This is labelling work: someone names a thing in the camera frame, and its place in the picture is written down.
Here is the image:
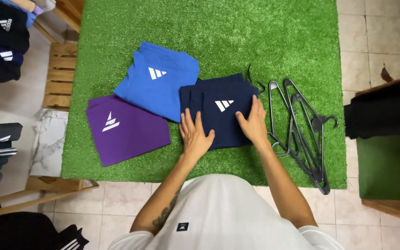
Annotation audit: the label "person's right hand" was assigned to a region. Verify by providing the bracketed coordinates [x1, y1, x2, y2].
[235, 94, 269, 146]

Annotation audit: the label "person's left hand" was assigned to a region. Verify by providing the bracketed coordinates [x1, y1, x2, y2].
[179, 108, 216, 161]

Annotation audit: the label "navy shorts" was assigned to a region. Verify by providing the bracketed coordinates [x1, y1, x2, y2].
[179, 64, 266, 151]

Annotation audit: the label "dark grey plastic hanger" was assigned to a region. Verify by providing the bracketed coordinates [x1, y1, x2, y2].
[272, 93, 331, 196]
[268, 80, 293, 157]
[283, 78, 339, 184]

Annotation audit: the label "purple folded shorts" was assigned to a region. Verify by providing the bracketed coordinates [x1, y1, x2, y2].
[85, 94, 171, 167]

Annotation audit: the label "blue folded shorts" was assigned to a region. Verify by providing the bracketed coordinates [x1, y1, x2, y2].
[113, 41, 200, 123]

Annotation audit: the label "person's white t-shirt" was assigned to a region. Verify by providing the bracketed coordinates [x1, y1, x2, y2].
[108, 174, 345, 250]

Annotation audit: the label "large green artificial grass mat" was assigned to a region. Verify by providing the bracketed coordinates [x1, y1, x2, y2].
[60, 0, 347, 190]

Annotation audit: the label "black garment on side table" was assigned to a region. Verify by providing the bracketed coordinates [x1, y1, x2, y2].
[343, 76, 400, 140]

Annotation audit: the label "small green grass mat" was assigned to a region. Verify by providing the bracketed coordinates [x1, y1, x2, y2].
[356, 134, 400, 202]

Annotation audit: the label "white marble slab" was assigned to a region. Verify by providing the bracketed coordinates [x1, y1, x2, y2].
[29, 109, 69, 178]

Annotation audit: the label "wooden slatted pallet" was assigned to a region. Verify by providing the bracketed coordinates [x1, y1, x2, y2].
[42, 43, 79, 112]

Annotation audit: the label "wooden side table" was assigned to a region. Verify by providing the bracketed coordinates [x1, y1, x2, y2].
[354, 72, 400, 225]

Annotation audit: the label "wooden shelf board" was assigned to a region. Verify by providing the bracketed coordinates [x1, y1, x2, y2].
[33, 0, 86, 44]

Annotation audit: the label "black striped garment heap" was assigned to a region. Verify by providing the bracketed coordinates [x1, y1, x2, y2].
[0, 195, 90, 250]

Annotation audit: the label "rack of dark hanging clothes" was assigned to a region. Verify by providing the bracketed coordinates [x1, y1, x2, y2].
[0, 0, 57, 84]

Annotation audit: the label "wooden frame beam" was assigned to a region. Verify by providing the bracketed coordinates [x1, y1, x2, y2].
[0, 175, 100, 221]

